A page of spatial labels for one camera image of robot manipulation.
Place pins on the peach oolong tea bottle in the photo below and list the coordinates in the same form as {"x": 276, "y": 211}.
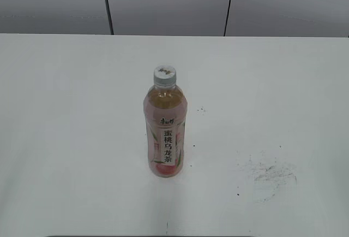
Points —
{"x": 165, "y": 110}

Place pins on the white bottle cap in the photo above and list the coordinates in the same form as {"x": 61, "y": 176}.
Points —
{"x": 165, "y": 76}

